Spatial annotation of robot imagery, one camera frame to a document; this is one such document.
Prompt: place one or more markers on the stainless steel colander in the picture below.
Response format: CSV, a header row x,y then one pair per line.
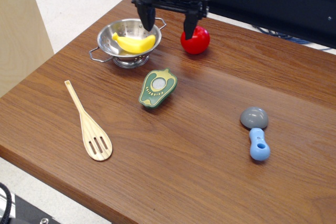
x,y
132,28

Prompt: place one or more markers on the yellow toy banana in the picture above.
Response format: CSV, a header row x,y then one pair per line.
x,y
135,46

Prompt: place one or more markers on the aluminium and black base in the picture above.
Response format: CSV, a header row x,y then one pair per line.
x,y
14,209

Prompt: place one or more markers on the red toy tomato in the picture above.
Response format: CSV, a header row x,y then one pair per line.
x,y
198,43

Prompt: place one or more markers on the light wooden panel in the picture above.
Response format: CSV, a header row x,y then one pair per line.
x,y
25,44

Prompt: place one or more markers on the grey and blue toy scoop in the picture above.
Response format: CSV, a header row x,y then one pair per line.
x,y
256,119

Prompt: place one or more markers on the wooden slotted spatula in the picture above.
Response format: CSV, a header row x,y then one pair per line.
x,y
96,142

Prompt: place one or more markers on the black metal rail frame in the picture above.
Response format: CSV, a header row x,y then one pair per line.
x,y
311,20

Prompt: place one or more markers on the green toy pepper half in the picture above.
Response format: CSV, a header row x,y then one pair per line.
x,y
157,86

